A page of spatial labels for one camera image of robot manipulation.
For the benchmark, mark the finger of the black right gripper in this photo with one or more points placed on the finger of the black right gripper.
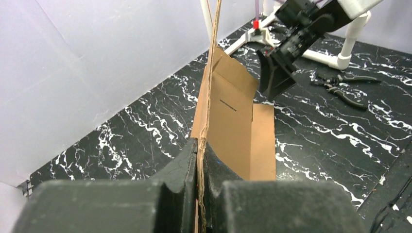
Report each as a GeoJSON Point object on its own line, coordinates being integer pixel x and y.
{"type": "Point", "coordinates": [276, 73]}

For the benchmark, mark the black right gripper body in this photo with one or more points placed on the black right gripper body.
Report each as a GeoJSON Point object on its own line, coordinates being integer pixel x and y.
{"type": "Point", "coordinates": [307, 23]}

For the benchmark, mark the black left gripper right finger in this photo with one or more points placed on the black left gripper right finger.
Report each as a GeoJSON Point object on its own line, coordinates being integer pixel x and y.
{"type": "Point", "coordinates": [283, 206]}

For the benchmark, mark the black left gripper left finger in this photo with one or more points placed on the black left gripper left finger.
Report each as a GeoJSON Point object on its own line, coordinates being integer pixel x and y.
{"type": "Point", "coordinates": [163, 203]}

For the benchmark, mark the brown cardboard box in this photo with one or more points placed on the brown cardboard box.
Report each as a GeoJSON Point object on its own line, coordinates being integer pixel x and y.
{"type": "Point", "coordinates": [236, 163]}

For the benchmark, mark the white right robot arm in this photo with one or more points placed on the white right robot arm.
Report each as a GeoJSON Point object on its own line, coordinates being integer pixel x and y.
{"type": "Point", "coordinates": [307, 23]}

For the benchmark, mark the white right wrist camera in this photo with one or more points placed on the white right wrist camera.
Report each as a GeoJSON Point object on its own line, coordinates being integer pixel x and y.
{"type": "Point", "coordinates": [260, 35]}

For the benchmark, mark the white PVC pipe frame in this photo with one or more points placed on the white PVC pipe frame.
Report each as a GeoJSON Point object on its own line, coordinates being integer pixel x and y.
{"type": "Point", "coordinates": [358, 11]}

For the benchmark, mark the black handled pliers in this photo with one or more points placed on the black handled pliers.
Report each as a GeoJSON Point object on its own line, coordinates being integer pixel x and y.
{"type": "Point", "coordinates": [339, 84]}

